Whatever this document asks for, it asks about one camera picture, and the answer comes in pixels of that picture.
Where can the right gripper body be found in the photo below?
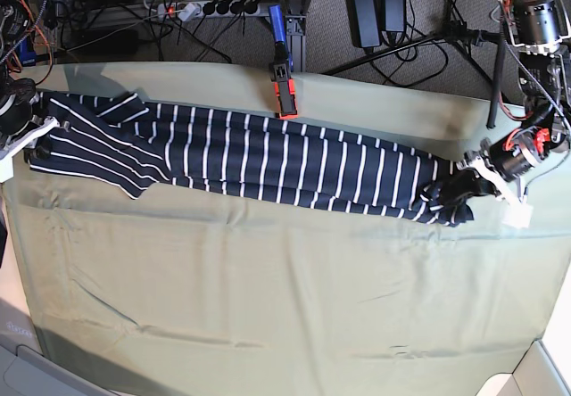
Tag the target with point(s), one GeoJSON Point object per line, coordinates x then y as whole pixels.
{"type": "Point", "coordinates": [13, 148]}

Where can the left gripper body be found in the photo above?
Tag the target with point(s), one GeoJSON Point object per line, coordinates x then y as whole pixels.
{"type": "Point", "coordinates": [508, 160]}

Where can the navy white striped T-shirt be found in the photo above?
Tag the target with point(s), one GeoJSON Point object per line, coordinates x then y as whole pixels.
{"type": "Point", "coordinates": [132, 144]}

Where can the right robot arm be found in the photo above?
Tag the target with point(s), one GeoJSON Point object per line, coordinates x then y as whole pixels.
{"type": "Point", "coordinates": [23, 122]}

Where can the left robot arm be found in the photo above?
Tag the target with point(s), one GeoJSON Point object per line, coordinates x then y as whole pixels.
{"type": "Point", "coordinates": [536, 34]}

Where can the blue clamp at left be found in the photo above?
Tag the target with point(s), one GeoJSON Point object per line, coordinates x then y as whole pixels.
{"type": "Point", "coordinates": [27, 54]}

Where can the black tripod stand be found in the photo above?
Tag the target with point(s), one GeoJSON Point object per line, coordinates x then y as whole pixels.
{"type": "Point", "coordinates": [437, 52]}

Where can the black power adapter left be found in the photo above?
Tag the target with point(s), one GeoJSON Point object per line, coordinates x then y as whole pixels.
{"type": "Point", "coordinates": [362, 16]}

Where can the light green table cloth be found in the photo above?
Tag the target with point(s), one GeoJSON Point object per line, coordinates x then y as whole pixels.
{"type": "Point", "coordinates": [183, 292]}

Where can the blue orange bar clamp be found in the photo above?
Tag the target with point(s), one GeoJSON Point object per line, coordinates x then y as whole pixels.
{"type": "Point", "coordinates": [280, 68]}

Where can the white power strip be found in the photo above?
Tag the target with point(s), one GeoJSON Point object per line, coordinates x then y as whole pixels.
{"type": "Point", "coordinates": [200, 9]}

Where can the aluminium frame post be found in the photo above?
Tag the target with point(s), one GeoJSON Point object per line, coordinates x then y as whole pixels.
{"type": "Point", "coordinates": [295, 14]}

